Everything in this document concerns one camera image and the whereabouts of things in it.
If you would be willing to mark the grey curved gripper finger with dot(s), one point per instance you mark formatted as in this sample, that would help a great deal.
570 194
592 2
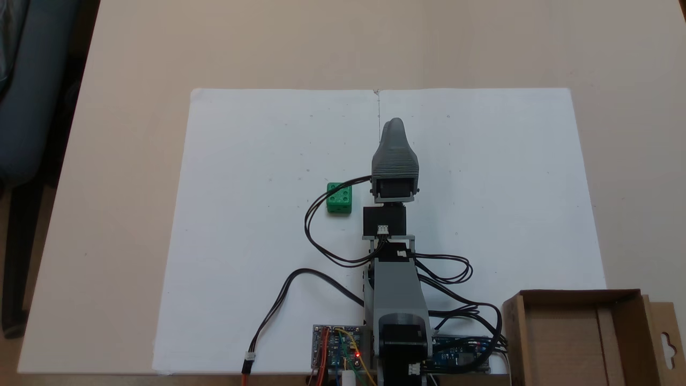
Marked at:
395 138

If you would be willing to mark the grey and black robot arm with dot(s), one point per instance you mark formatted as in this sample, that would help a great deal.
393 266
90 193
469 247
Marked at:
395 289

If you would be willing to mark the white paper sheet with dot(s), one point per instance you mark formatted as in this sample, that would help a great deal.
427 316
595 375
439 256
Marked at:
509 187
241 214

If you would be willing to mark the circuit board with red LED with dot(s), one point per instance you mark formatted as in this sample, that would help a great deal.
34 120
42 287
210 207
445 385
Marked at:
337 348

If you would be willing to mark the blue circuit board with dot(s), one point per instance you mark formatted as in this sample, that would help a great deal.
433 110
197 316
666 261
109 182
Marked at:
458 356

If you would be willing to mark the brown cardboard box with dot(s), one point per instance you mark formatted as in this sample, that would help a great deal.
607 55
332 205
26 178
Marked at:
568 343

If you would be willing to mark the dark blue chair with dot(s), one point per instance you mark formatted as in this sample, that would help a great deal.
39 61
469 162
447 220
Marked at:
32 107

